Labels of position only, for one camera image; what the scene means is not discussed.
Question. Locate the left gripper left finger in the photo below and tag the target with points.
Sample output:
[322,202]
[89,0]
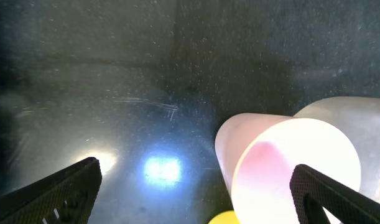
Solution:
[62,193]

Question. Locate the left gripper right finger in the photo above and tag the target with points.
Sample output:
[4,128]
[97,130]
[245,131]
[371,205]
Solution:
[339,202]

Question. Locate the white cup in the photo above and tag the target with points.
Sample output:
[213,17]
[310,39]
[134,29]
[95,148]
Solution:
[364,124]

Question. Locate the pink cup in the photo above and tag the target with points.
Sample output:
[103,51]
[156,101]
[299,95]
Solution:
[270,174]

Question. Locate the yellow cup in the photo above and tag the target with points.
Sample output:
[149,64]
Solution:
[224,219]

